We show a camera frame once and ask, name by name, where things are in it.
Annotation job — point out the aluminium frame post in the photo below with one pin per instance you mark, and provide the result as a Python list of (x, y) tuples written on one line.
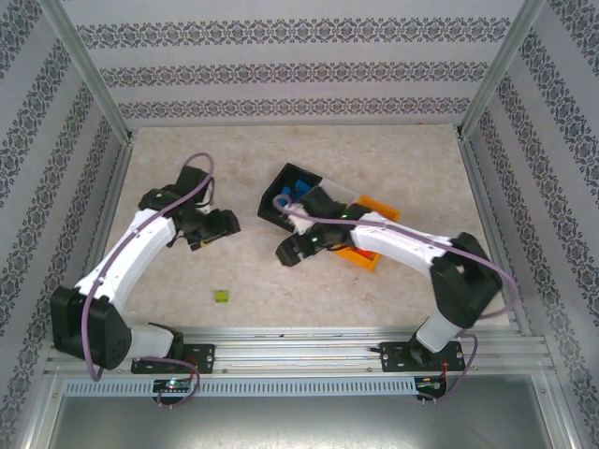
[(84, 65), (559, 411), (505, 61), (42, 411)]

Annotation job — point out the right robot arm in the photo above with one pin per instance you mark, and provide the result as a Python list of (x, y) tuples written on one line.
[(398, 243)]

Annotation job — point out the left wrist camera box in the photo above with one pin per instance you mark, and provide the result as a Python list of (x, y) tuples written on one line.
[(206, 208)]

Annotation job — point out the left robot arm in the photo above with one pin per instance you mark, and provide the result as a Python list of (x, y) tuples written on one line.
[(126, 252)]

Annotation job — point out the orange plastic bin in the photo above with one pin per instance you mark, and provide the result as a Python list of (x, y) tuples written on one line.
[(381, 210)]

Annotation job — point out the black plastic bin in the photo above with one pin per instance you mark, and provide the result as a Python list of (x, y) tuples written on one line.
[(271, 206)]

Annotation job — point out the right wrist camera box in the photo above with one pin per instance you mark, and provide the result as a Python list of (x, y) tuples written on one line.
[(300, 225)]

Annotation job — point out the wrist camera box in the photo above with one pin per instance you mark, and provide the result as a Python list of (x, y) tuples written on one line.
[(206, 208), (300, 225)]

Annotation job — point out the aluminium side rail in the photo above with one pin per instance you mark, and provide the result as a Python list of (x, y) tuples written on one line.
[(486, 196), (112, 187)]

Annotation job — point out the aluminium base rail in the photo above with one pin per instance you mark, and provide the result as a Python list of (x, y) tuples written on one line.
[(299, 355)]

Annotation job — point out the green square lego brick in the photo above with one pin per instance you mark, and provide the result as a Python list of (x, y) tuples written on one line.
[(221, 296)]

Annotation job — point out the small circuit board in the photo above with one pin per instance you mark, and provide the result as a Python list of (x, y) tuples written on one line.
[(428, 384), (173, 385)]

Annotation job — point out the grey metal sheet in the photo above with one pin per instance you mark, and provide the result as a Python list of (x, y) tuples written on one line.
[(299, 421)]

